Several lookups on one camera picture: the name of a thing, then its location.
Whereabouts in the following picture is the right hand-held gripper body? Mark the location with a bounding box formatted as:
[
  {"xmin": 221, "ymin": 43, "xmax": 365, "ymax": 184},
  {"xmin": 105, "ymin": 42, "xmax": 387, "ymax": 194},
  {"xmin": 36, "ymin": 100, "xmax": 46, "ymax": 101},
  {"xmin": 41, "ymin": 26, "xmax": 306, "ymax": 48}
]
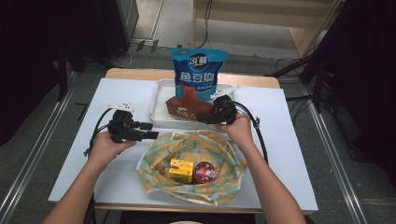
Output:
[{"xmin": 209, "ymin": 86, "xmax": 241, "ymax": 126}]

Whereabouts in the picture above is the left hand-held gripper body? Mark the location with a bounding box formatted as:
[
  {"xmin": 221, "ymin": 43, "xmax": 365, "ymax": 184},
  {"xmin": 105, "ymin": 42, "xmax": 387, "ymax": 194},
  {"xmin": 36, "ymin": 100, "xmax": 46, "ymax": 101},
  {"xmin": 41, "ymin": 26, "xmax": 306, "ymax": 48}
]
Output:
[{"xmin": 106, "ymin": 102, "xmax": 140, "ymax": 145}]

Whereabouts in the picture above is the brown carton box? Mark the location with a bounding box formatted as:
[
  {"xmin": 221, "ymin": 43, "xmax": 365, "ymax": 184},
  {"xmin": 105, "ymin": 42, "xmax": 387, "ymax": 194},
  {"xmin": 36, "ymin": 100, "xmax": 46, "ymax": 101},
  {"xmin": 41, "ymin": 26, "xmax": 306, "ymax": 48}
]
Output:
[{"xmin": 165, "ymin": 95, "xmax": 216, "ymax": 122}]

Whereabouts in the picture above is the white plastic tray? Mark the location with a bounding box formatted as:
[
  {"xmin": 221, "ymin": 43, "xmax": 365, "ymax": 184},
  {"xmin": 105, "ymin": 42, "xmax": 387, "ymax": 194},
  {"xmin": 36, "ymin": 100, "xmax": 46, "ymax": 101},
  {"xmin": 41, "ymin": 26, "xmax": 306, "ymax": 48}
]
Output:
[{"xmin": 148, "ymin": 78, "xmax": 241, "ymax": 132}]

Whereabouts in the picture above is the green orange patterned bag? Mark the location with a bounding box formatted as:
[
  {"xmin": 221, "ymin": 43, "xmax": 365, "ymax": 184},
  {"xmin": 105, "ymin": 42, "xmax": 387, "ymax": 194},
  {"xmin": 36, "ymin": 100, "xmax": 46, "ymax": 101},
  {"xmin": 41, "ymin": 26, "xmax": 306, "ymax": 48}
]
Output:
[{"xmin": 135, "ymin": 130, "xmax": 248, "ymax": 207}]

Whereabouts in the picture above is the blue snack pouch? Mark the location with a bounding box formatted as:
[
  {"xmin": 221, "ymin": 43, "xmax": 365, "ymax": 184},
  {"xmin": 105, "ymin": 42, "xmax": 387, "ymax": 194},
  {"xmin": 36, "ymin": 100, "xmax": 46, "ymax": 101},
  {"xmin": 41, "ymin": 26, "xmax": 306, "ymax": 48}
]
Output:
[{"xmin": 170, "ymin": 47, "xmax": 230, "ymax": 104}]

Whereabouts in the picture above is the yellow drink carton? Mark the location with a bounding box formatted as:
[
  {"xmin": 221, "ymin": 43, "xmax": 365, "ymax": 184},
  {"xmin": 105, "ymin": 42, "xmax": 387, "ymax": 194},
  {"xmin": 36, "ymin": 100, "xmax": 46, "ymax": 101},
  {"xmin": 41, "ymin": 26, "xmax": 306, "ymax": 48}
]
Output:
[{"xmin": 168, "ymin": 158, "xmax": 195, "ymax": 185}]

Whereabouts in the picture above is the red round tin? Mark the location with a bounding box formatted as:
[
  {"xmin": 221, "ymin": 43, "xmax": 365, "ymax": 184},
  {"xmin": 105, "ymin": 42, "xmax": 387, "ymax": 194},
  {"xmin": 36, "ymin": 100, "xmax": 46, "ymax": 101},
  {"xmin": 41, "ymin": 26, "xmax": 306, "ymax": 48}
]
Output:
[{"xmin": 192, "ymin": 161, "xmax": 219, "ymax": 185}]

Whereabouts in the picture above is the person's right hand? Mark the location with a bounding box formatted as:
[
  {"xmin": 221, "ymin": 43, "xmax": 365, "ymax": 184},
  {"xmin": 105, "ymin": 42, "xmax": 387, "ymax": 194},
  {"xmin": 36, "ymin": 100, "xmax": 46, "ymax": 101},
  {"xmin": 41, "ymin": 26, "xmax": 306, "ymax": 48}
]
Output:
[{"xmin": 215, "ymin": 113, "xmax": 255, "ymax": 150}]

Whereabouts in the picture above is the person's left hand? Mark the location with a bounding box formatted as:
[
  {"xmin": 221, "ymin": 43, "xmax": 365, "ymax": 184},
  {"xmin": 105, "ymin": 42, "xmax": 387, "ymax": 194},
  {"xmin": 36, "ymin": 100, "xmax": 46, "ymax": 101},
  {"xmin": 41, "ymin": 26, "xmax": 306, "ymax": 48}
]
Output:
[{"xmin": 88, "ymin": 132, "xmax": 137, "ymax": 172}]

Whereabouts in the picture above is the white table mat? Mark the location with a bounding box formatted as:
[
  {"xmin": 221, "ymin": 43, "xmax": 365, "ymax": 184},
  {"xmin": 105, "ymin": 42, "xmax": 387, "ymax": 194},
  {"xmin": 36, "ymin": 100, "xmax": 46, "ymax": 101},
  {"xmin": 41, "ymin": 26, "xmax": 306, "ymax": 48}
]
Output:
[{"xmin": 48, "ymin": 77, "xmax": 319, "ymax": 213}]

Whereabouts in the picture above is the black metal stand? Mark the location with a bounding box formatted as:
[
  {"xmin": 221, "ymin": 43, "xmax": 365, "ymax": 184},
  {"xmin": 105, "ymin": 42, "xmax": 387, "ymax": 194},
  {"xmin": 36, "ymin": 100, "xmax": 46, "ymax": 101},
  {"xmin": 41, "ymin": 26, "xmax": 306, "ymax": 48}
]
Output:
[{"xmin": 57, "ymin": 43, "xmax": 70, "ymax": 103}]

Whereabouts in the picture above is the light wooden furniture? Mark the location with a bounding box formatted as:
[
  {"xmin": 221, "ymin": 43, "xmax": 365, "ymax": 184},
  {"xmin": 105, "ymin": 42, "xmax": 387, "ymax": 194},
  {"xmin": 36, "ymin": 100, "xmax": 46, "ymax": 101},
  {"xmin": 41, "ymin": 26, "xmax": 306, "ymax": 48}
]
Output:
[{"xmin": 191, "ymin": 0, "xmax": 345, "ymax": 59}]

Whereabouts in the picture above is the black cabinet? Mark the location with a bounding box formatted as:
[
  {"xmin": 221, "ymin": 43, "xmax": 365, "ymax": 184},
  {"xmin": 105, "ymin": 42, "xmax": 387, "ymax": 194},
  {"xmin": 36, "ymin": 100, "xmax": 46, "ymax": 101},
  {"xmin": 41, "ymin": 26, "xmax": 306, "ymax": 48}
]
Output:
[{"xmin": 95, "ymin": 0, "xmax": 140, "ymax": 59}]

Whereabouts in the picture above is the left hand-held gripper black cable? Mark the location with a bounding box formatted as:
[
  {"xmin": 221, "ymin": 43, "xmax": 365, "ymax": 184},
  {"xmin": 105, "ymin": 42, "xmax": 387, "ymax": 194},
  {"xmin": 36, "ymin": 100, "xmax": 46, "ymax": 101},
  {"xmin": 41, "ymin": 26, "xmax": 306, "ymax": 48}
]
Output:
[{"xmin": 83, "ymin": 106, "xmax": 115, "ymax": 159}]

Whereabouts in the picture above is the hand-held gripper black cable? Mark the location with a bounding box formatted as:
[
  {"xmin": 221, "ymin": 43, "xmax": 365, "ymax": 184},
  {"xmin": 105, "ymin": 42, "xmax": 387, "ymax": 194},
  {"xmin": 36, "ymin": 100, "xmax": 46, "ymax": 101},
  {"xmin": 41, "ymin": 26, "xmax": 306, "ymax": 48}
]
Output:
[
  {"xmin": 83, "ymin": 106, "xmax": 115, "ymax": 159},
  {"xmin": 233, "ymin": 101, "xmax": 270, "ymax": 164}
]

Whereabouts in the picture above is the right hand-held gripper black cable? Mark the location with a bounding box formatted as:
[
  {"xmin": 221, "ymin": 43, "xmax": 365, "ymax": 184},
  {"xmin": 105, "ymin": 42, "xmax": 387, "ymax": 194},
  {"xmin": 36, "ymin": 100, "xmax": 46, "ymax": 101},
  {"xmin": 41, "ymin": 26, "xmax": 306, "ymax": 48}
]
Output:
[{"xmin": 233, "ymin": 101, "xmax": 270, "ymax": 164}]

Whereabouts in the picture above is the black angled bracket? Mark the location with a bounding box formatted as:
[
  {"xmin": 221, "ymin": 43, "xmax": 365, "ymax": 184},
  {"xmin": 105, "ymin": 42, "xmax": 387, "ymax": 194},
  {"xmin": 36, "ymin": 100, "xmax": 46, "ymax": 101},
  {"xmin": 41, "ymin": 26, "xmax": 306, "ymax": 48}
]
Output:
[{"xmin": 75, "ymin": 102, "xmax": 90, "ymax": 122}]

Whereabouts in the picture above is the black hanging cable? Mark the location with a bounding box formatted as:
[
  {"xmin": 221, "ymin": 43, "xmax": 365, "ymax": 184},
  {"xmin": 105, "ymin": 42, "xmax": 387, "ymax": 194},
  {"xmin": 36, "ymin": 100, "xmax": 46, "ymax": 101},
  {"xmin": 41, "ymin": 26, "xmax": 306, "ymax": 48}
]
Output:
[{"xmin": 198, "ymin": 0, "xmax": 213, "ymax": 49}]

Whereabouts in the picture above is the metal floor rail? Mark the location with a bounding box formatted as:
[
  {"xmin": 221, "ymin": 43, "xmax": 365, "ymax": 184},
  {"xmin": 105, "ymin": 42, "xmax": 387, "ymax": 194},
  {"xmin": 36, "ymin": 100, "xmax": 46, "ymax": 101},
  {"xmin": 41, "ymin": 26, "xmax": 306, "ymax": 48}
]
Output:
[
  {"xmin": 306, "ymin": 92, "xmax": 369, "ymax": 224},
  {"xmin": 0, "ymin": 73, "xmax": 78, "ymax": 224}
]

